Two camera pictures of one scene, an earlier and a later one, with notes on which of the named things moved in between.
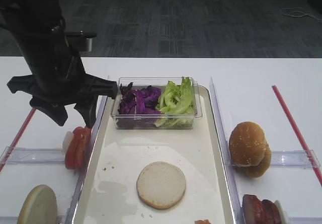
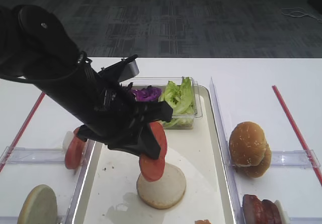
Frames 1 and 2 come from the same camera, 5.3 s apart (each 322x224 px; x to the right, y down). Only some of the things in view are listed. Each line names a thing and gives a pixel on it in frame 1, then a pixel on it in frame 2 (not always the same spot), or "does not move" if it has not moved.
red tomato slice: x=83 y=136 to x=160 y=134
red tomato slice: x=79 y=141 to x=152 y=169
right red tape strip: x=298 y=137 does not move
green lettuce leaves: x=177 y=104 does not move
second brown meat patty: x=269 y=213 does not move
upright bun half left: x=39 y=207 does not move
